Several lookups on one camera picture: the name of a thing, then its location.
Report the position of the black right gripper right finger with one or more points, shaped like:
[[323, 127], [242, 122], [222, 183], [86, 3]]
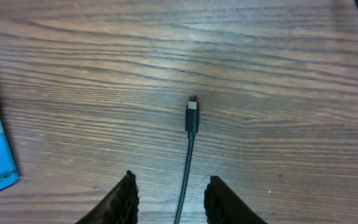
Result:
[[223, 206]]

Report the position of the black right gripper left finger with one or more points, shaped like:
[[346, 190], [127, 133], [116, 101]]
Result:
[[119, 206]]

